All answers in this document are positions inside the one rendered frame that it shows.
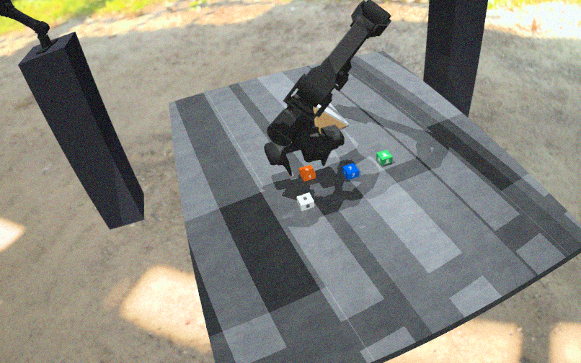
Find blue block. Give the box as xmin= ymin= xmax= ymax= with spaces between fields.
xmin=342 ymin=163 xmax=359 ymax=180

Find green block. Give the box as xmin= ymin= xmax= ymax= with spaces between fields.
xmin=376 ymin=150 xmax=393 ymax=166

